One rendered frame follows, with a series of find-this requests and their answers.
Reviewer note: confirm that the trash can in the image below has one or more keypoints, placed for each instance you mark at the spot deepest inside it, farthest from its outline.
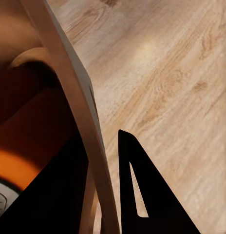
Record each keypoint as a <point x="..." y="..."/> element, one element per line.
<point x="31" y="36"/>

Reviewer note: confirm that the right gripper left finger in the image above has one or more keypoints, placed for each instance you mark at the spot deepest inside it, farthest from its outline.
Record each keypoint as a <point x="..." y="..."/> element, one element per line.
<point x="52" y="203"/>

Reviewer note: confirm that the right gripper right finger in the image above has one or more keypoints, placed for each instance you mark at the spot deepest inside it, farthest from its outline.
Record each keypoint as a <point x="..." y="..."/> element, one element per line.
<point x="166" y="214"/>

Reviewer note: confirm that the can of soda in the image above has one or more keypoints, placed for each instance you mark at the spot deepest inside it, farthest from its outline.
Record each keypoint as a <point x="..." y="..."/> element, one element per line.
<point x="30" y="139"/>
<point x="17" y="87"/>

